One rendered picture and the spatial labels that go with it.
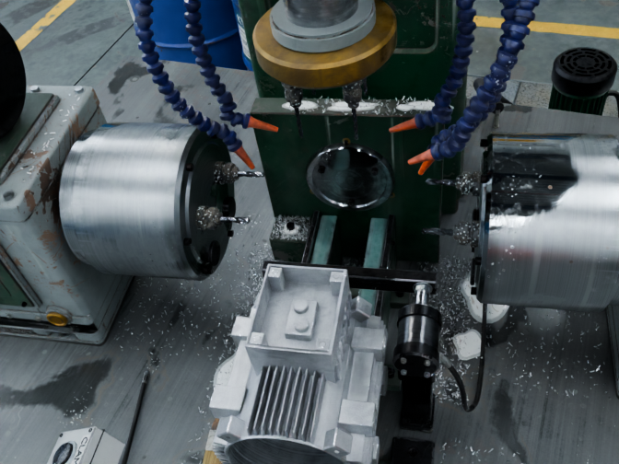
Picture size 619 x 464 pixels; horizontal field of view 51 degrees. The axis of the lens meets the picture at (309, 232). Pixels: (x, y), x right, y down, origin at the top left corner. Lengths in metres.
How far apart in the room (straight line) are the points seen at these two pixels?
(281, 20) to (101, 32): 3.06
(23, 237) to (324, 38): 0.55
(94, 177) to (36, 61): 2.81
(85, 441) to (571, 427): 0.69
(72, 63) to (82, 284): 2.58
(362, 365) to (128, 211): 0.41
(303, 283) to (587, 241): 0.36
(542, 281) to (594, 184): 0.14
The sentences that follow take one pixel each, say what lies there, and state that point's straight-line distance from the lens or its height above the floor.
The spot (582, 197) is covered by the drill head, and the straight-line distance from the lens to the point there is 0.89.
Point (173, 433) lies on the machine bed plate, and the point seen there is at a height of 0.80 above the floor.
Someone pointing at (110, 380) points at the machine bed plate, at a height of 0.80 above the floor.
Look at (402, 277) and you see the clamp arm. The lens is 0.93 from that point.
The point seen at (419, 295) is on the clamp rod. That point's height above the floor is 1.02.
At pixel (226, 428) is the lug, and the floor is 1.09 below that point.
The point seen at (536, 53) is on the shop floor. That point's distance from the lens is 3.20.
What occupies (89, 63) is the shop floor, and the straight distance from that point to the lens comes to 3.63.
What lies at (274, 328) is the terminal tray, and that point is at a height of 1.11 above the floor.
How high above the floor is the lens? 1.77
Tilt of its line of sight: 48 degrees down
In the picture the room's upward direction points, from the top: 10 degrees counter-clockwise
